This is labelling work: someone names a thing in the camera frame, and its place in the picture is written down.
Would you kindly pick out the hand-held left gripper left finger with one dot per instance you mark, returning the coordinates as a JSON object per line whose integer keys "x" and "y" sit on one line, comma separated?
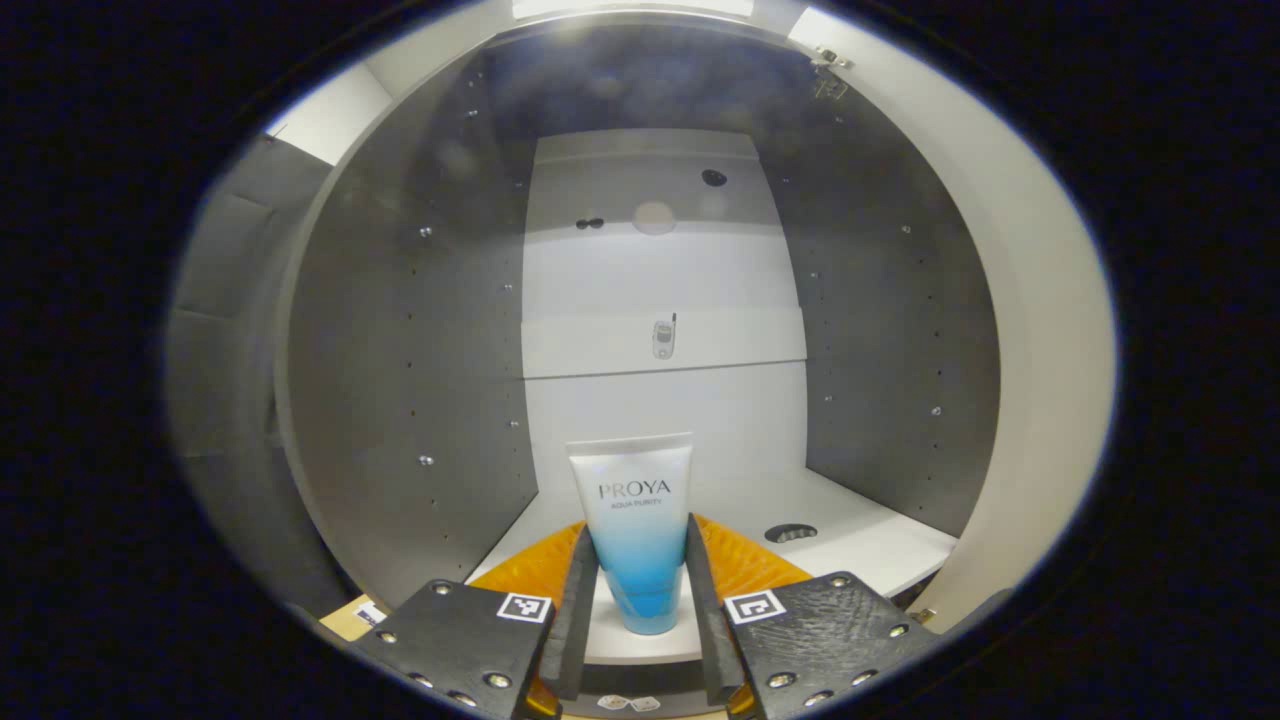
{"x": 575, "y": 620}

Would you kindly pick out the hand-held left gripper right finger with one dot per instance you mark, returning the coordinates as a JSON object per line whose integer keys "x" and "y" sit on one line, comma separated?
{"x": 705, "y": 620}

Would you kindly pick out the black backdrop cloth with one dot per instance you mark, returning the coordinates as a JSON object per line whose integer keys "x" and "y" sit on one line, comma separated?
{"x": 220, "y": 350}

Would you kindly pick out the long ceiling light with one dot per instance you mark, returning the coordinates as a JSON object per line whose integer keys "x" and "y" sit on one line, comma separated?
{"x": 630, "y": 6}

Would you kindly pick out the metal cabinet hinge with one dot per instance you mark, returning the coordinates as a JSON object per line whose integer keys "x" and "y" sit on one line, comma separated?
{"x": 830, "y": 62}

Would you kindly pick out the white and blue bottle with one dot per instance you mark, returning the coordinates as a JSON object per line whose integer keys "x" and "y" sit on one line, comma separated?
{"x": 640, "y": 520}

